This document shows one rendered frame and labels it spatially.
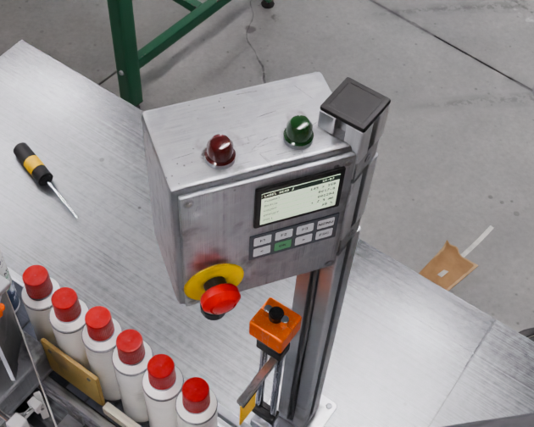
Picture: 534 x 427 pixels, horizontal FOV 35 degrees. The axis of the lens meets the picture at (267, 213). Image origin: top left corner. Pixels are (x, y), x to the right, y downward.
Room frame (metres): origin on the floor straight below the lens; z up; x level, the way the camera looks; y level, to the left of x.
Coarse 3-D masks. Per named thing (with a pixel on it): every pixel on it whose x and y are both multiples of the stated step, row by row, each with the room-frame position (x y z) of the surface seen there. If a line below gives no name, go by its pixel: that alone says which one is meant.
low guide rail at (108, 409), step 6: (108, 402) 0.46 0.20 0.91; (108, 408) 0.45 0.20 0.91; (114, 408) 0.45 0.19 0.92; (108, 414) 0.44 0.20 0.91; (114, 414) 0.44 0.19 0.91; (120, 414) 0.44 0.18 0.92; (114, 420) 0.44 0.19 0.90; (120, 420) 0.43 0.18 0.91; (126, 420) 0.43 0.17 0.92; (132, 420) 0.43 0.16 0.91; (126, 426) 0.43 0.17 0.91; (132, 426) 0.43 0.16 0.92; (138, 426) 0.43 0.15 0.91
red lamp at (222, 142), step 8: (216, 136) 0.45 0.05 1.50; (224, 136) 0.45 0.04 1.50; (208, 144) 0.45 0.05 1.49; (216, 144) 0.45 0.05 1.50; (224, 144) 0.45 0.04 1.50; (232, 144) 0.45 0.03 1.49; (208, 152) 0.44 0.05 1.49; (216, 152) 0.44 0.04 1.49; (224, 152) 0.44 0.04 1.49; (232, 152) 0.45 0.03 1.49; (208, 160) 0.44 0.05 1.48; (216, 160) 0.44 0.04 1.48; (224, 160) 0.44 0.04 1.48; (232, 160) 0.44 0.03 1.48; (216, 168) 0.44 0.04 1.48; (224, 168) 0.44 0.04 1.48
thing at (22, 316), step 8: (16, 288) 0.64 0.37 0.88; (24, 312) 0.60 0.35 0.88; (24, 320) 0.59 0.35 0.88; (24, 328) 0.58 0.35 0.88; (32, 328) 0.58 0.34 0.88; (32, 336) 0.56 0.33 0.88; (56, 376) 0.50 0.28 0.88; (64, 384) 0.49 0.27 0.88; (72, 392) 0.48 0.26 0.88; (80, 392) 0.48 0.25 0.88; (88, 400) 0.47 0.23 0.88; (96, 408) 0.46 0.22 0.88; (120, 408) 0.46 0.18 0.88; (104, 416) 0.45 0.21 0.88; (144, 424) 0.44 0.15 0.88
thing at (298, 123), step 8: (288, 120) 0.48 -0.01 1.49; (296, 120) 0.48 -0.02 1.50; (304, 120) 0.48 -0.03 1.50; (288, 128) 0.47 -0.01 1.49; (296, 128) 0.47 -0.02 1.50; (304, 128) 0.47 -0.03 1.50; (312, 128) 0.48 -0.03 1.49; (288, 136) 0.47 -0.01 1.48; (296, 136) 0.47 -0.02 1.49; (304, 136) 0.47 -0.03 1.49; (312, 136) 0.48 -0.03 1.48; (288, 144) 0.47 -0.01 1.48; (296, 144) 0.47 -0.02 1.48; (304, 144) 0.47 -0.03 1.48
